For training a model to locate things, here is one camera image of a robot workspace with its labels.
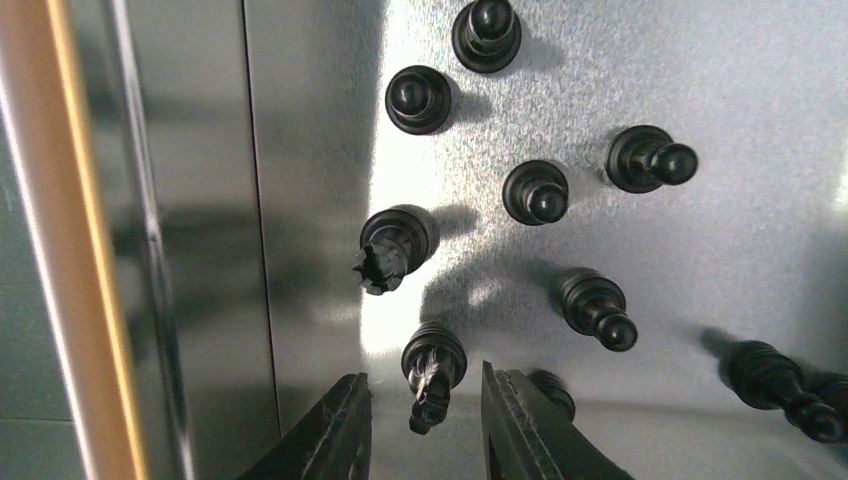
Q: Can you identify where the black chess pawn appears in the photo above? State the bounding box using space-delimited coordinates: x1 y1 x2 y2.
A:
451 0 522 74
605 125 699 194
559 268 638 352
385 65 452 135
501 160 569 226

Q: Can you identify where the black chess bishop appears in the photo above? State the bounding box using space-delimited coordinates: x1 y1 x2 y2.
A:
724 340 847 444

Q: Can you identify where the black chess rook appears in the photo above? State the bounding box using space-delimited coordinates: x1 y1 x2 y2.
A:
352 204 440 296

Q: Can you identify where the gold metal tin box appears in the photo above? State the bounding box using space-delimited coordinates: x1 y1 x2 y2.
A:
0 0 848 480

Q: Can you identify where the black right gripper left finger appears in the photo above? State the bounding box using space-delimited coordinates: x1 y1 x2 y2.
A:
241 373 372 479

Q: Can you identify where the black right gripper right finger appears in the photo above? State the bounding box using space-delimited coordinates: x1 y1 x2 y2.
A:
481 361 631 479

